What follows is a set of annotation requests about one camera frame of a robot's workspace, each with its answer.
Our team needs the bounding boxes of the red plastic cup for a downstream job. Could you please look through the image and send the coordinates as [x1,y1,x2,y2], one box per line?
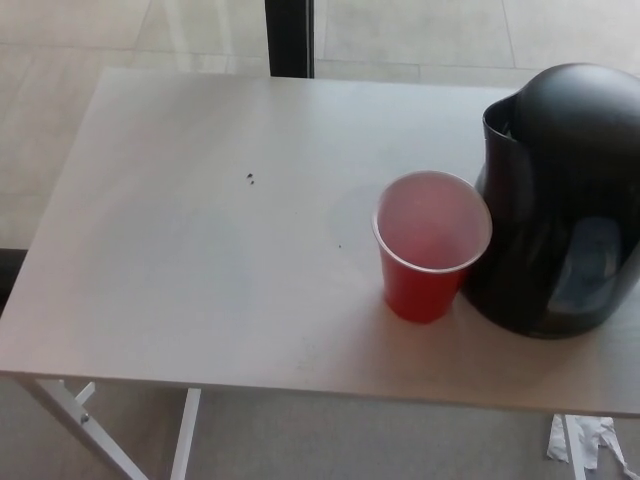
[370,170,493,324]

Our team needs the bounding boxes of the crumpled white paper scrap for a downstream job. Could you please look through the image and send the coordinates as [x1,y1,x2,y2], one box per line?
[545,413,632,480]

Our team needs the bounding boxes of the black electric kettle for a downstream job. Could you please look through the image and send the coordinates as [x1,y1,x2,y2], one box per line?
[459,63,640,341]

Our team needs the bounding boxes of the white table leg with bolt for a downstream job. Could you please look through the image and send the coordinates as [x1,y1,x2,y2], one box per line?
[14,378,149,480]

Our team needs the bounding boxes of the black window frame post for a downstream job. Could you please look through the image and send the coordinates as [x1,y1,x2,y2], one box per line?
[265,0,316,79]

